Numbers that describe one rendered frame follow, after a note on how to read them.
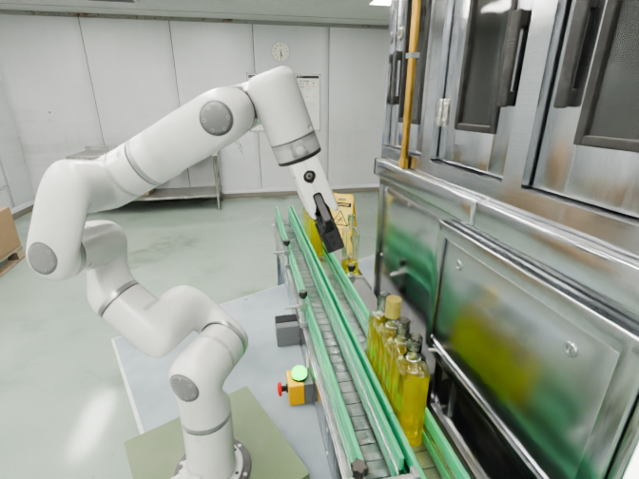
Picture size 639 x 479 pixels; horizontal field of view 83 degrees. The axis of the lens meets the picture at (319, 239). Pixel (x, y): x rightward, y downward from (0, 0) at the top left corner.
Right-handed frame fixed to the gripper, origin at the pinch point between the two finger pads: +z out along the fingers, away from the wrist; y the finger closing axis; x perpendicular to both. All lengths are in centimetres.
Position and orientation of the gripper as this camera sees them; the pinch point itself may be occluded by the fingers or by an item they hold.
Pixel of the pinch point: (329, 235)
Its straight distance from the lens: 65.6
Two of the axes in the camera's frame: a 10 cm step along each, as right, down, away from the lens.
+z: 3.4, 8.6, 4.0
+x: -9.2, 3.8, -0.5
